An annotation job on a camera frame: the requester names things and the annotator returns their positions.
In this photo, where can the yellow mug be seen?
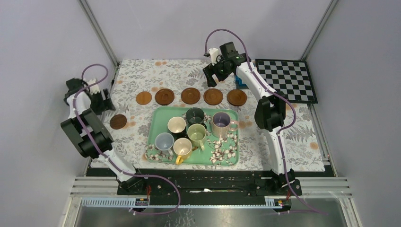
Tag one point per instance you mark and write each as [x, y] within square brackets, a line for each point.
[183, 149]

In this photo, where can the pink iridescent mug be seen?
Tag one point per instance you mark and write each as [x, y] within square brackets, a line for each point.
[222, 124]

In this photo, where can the green floral tray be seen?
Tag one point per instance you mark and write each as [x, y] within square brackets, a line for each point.
[218, 151]

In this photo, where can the black white chessboard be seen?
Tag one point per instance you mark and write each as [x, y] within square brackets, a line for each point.
[292, 78]

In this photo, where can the cream black mug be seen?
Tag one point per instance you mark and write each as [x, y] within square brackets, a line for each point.
[177, 127]

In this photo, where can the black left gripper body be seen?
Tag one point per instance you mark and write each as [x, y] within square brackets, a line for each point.
[99, 104]

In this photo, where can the dark green mug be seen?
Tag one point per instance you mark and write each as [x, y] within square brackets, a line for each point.
[195, 116]

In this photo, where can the floral tablecloth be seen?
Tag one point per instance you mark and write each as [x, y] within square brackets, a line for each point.
[135, 76]

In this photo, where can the blue toy brick block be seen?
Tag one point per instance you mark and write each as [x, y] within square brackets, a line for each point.
[239, 84]

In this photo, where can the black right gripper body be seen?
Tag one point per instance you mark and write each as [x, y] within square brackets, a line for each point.
[220, 69]

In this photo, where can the light blue mug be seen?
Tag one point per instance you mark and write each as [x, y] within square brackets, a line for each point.
[164, 142]

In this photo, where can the dark brown wooden coaster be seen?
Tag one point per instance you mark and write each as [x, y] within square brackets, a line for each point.
[118, 121]

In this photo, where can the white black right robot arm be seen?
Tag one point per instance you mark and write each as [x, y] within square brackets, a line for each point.
[270, 111]

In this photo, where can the light brown wooden coaster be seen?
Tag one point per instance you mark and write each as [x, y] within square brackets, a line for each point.
[143, 98]

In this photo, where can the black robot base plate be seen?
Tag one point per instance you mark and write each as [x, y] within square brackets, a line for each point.
[164, 182]

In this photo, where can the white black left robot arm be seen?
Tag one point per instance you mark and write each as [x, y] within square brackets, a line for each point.
[90, 137]

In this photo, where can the pale green mug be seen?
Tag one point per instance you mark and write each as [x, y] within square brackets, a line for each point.
[197, 135]

